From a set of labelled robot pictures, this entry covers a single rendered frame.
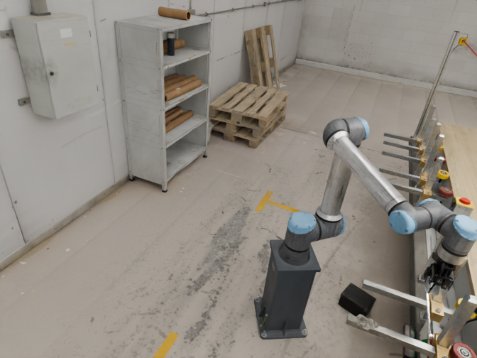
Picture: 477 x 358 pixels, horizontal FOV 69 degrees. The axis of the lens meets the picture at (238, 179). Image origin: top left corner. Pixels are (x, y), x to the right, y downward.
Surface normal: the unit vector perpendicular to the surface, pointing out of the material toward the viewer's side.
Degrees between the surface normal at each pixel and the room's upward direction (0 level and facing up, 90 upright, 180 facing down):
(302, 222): 5
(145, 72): 90
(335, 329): 0
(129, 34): 90
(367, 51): 90
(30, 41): 90
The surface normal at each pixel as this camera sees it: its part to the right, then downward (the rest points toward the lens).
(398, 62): -0.40, 0.46
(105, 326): 0.08, -0.84
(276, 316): 0.11, 0.54
